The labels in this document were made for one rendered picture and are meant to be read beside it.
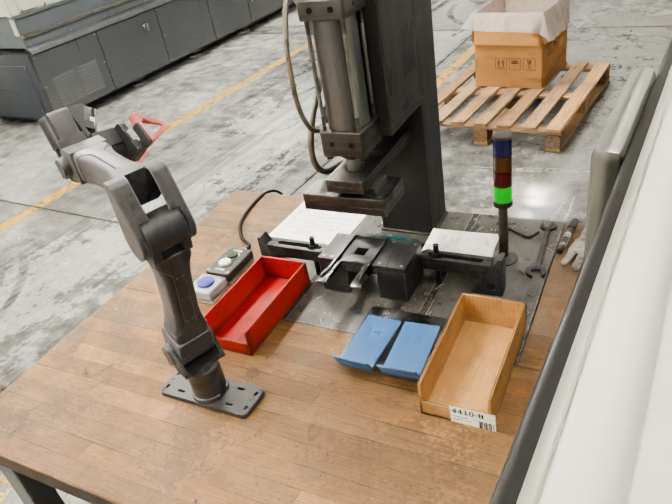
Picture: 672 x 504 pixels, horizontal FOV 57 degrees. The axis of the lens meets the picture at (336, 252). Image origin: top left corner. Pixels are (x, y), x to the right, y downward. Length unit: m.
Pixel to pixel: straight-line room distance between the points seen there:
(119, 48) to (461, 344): 5.80
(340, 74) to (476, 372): 0.58
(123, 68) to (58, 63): 0.72
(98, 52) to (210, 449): 5.63
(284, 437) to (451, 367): 0.32
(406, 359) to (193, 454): 0.40
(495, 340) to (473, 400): 0.16
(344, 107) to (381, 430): 0.57
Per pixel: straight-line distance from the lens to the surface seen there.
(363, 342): 1.20
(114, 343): 1.44
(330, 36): 1.12
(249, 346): 1.25
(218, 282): 1.45
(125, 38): 6.74
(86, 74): 6.42
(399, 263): 1.29
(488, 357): 1.18
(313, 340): 1.27
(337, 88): 1.15
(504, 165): 1.29
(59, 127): 1.21
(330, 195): 1.25
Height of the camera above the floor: 1.71
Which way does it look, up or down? 33 degrees down
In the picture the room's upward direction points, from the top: 11 degrees counter-clockwise
